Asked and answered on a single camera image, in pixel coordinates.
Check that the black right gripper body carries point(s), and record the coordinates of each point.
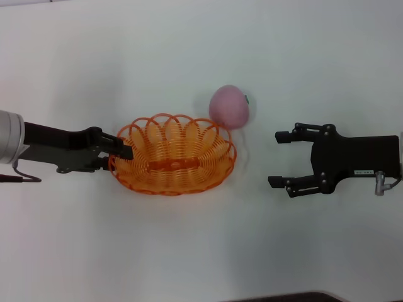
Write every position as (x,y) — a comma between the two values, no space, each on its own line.
(355,154)

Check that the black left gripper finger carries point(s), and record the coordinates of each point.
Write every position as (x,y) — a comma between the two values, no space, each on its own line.
(115,146)
(101,162)

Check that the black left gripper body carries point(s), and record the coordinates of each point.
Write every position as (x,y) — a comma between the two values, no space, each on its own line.
(63,141)

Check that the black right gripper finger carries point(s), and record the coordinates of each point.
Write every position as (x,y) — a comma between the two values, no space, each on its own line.
(283,137)
(275,182)

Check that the orange woven plastic basket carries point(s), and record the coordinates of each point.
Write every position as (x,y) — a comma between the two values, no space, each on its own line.
(173,164)

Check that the pink peach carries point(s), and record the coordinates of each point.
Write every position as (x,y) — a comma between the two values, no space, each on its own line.
(228,105)

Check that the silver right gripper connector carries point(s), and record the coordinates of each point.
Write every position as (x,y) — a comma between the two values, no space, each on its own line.
(380,184)

